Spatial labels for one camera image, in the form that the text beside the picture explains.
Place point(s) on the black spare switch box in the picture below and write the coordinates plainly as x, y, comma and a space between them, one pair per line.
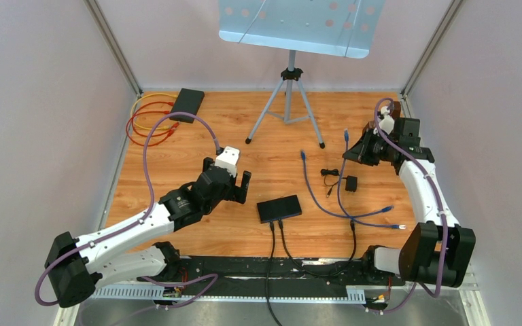
188, 101

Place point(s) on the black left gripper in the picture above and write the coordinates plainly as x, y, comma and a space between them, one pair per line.
238, 193

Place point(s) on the black network switch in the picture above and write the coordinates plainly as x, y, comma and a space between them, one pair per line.
279, 208

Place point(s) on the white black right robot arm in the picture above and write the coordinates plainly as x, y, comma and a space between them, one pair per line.
438, 250

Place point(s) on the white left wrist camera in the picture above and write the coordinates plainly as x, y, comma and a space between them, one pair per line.
228, 159

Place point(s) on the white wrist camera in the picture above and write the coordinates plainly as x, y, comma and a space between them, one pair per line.
228, 159
386, 122

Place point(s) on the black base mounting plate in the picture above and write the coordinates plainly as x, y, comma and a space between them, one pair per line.
281, 278

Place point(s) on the aluminium frame rail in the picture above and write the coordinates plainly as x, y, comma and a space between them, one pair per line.
169, 294

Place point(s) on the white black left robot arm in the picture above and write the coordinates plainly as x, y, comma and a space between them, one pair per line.
77, 266

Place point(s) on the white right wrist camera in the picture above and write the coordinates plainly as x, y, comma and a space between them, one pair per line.
386, 122

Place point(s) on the light blue music stand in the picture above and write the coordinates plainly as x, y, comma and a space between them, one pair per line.
335, 28

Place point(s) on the black power adapter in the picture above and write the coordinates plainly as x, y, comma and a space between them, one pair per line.
351, 182

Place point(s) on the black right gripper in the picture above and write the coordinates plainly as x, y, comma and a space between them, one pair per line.
359, 152

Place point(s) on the brown wooden metronome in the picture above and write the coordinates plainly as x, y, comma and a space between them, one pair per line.
394, 111

